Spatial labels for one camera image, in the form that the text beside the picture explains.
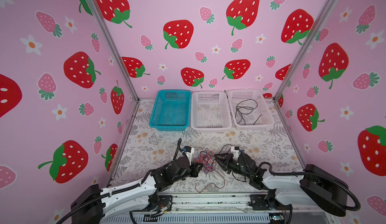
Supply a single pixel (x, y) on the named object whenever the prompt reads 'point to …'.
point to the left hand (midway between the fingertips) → (204, 166)
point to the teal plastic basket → (172, 110)
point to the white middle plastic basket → (210, 110)
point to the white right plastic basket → (267, 119)
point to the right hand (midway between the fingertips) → (213, 156)
